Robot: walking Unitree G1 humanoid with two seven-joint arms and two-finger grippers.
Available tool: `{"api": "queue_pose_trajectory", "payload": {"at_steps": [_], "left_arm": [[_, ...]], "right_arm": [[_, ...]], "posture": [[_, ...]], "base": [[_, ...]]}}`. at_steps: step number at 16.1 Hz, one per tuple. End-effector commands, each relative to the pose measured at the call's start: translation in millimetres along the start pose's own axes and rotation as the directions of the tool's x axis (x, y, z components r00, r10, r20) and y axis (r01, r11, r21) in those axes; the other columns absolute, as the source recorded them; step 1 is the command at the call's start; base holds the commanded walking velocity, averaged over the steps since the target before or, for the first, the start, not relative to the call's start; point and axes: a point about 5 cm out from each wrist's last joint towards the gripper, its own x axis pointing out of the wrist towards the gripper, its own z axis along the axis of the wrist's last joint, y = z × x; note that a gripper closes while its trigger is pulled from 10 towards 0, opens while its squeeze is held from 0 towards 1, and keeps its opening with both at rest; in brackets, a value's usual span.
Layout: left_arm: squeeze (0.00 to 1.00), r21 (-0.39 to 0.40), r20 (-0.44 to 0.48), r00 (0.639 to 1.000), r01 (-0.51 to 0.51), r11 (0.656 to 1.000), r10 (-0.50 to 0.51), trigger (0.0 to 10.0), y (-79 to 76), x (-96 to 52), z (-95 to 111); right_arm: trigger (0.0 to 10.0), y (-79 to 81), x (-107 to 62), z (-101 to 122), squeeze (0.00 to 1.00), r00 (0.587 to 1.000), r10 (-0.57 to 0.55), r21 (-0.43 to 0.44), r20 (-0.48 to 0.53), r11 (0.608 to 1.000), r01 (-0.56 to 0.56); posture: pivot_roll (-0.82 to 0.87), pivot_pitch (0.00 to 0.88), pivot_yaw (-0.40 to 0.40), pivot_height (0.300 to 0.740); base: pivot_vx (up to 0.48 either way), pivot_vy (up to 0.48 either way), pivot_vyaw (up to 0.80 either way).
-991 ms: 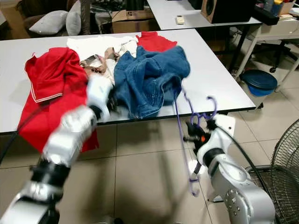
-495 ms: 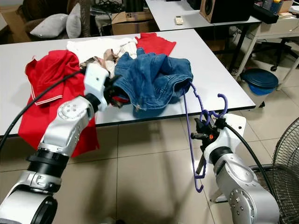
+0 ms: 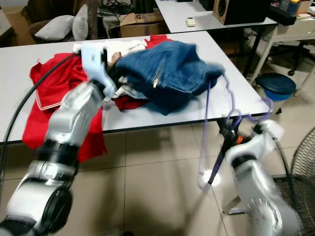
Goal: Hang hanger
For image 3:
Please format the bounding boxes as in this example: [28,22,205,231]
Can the purple plastic hanger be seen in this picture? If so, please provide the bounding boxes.
[197,73,274,190]

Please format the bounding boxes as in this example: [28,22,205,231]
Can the blue denim jeans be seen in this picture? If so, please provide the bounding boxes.
[111,40,224,116]

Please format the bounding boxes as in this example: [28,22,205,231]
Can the white garment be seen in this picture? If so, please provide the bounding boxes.
[71,42,148,62]

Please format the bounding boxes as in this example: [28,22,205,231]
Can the white table with black legs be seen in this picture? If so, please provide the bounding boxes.
[0,30,274,186]

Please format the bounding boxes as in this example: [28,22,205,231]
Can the brown cardboard box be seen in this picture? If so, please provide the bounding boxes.
[118,12,160,37]

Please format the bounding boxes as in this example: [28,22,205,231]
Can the plain red garment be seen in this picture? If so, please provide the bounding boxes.
[113,34,170,111]

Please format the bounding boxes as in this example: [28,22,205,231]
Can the grey cushion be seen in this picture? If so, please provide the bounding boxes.
[34,15,75,41]
[72,4,89,41]

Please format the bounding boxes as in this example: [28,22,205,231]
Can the red shirt with white trim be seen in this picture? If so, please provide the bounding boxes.
[22,58,106,163]

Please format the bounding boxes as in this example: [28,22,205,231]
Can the white bin with blue lid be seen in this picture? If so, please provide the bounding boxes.
[256,72,297,101]

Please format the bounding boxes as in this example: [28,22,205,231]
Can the white office desk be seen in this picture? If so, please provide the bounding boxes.
[155,0,279,34]

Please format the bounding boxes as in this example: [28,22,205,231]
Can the wooden loudspeaker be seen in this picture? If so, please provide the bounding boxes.
[213,0,271,25]

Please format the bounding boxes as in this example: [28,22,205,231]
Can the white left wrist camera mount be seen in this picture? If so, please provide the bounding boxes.
[80,42,113,96]

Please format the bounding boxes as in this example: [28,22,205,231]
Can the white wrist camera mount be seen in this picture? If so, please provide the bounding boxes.
[225,119,285,159]
[80,42,113,96]

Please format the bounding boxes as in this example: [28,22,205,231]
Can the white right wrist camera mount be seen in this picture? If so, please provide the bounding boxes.
[225,119,285,159]

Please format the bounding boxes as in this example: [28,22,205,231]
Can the standing fan wire grille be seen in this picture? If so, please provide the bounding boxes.
[276,125,315,222]

